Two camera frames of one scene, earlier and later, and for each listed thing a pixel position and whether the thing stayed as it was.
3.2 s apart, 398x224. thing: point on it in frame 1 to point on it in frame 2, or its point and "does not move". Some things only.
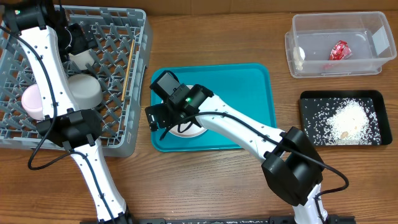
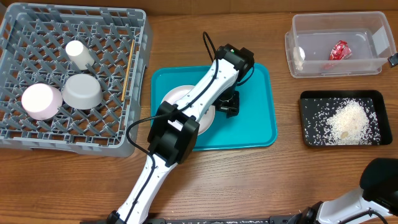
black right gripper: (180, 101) to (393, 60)
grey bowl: (86, 90) does not move
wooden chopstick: (128, 70) does not move
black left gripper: (86, 42) to (234, 107)
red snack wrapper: (341, 51) does not move
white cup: (83, 58) does not move
